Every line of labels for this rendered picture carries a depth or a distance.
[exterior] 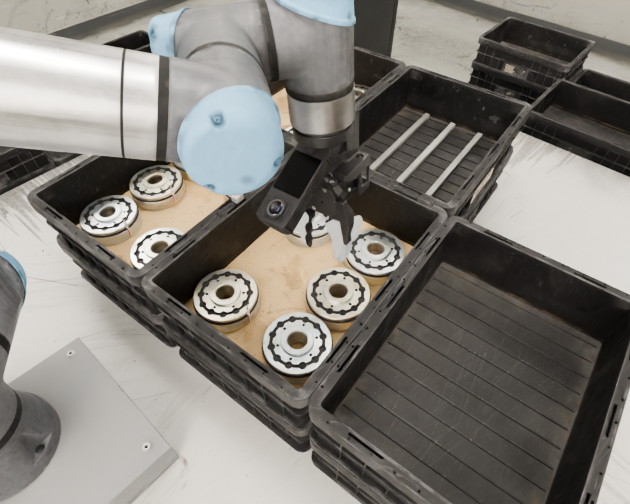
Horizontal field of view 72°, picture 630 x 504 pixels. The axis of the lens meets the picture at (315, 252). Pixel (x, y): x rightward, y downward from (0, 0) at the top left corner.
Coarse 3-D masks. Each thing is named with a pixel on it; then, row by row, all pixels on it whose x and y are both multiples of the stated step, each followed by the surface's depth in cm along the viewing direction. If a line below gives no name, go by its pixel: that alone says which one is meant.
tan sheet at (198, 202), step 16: (128, 192) 88; (192, 192) 88; (208, 192) 88; (176, 208) 86; (192, 208) 86; (208, 208) 86; (144, 224) 83; (160, 224) 83; (176, 224) 83; (192, 224) 83; (128, 240) 80; (128, 256) 78
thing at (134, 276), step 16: (288, 144) 83; (96, 160) 80; (64, 176) 76; (32, 192) 74; (48, 208) 72; (224, 208) 71; (64, 224) 69; (80, 240) 67; (96, 240) 67; (176, 240) 67; (96, 256) 67; (160, 256) 65; (128, 272) 63; (144, 272) 63
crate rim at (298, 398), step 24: (192, 240) 67; (168, 264) 64; (408, 264) 64; (144, 288) 61; (384, 288) 62; (168, 312) 61; (192, 312) 58; (216, 336) 56; (240, 360) 54; (336, 360) 54; (264, 384) 54; (288, 384) 52; (312, 384) 52
